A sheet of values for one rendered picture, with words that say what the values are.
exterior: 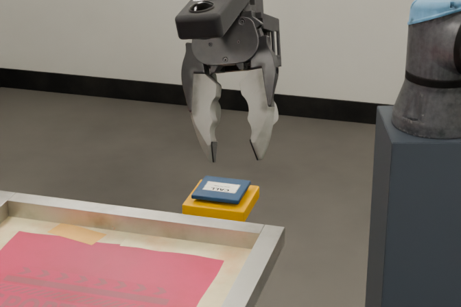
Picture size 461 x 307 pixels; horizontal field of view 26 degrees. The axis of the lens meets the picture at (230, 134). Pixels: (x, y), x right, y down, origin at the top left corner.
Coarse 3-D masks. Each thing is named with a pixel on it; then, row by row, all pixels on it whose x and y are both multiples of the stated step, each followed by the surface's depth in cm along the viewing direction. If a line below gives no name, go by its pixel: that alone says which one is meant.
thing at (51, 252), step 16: (16, 240) 187; (32, 240) 187; (48, 240) 187; (64, 240) 187; (0, 256) 181; (16, 256) 181; (32, 256) 181; (48, 256) 181; (64, 256) 181; (80, 256) 181; (96, 256) 181; (0, 272) 176; (80, 272) 176; (96, 272) 176
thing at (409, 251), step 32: (384, 128) 175; (384, 160) 175; (416, 160) 168; (448, 160) 168; (384, 192) 175; (416, 192) 171; (448, 192) 171; (384, 224) 175; (416, 224) 173; (448, 224) 173; (384, 256) 175; (416, 256) 175; (448, 256) 175; (384, 288) 178; (416, 288) 178; (448, 288) 178
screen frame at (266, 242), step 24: (0, 192) 198; (0, 216) 193; (24, 216) 195; (48, 216) 193; (72, 216) 192; (96, 216) 190; (120, 216) 189; (144, 216) 188; (168, 216) 188; (192, 216) 188; (192, 240) 186; (216, 240) 185; (240, 240) 184; (264, 240) 180; (264, 264) 171; (240, 288) 164
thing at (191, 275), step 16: (112, 256) 181; (128, 256) 181; (144, 256) 181; (160, 256) 181; (176, 256) 181; (192, 256) 181; (112, 272) 176; (128, 272) 176; (144, 272) 176; (160, 272) 176; (176, 272) 176; (192, 272) 176; (208, 272) 176; (176, 288) 171; (192, 288) 171; (176, 304) 166; (192, 304) 166
